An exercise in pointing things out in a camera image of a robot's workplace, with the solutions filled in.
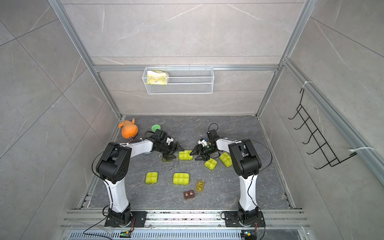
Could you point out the brown small pillbox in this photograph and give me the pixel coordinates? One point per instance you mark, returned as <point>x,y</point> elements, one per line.
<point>189,194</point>

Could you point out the large green six-cell pillbox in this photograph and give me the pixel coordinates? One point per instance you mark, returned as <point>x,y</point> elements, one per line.
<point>181,179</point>

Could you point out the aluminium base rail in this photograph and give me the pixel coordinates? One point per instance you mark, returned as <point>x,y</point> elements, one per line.
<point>187,225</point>

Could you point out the green lidded round jar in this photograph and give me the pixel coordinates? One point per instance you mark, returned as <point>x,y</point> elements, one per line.
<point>155,127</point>

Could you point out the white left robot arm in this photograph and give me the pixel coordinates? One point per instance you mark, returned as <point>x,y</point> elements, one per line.
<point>114,163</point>

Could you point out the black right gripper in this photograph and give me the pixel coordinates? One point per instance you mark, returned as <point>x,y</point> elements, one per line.
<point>198,148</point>

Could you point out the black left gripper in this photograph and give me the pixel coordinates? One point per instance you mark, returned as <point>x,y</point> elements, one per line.
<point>173,150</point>

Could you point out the black wall hook rack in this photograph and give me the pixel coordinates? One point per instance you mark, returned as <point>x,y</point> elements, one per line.
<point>317,137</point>

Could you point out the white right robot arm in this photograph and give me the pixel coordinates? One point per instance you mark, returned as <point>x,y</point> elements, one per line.
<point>246,163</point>

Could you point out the small green pillbox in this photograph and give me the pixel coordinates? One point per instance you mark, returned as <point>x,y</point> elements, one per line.
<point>210,164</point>
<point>151,178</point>
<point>167,159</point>

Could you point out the yellow packet in basket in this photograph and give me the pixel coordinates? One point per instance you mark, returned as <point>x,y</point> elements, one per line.
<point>157,77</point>

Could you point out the orange plush toy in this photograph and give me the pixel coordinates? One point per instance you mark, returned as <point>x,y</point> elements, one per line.
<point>128,129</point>

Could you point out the yellow small pillbox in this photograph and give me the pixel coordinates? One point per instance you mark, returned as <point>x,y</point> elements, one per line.
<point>200,186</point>

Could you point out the white wire wall basket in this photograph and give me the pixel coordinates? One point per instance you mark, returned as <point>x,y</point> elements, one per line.
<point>183,80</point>

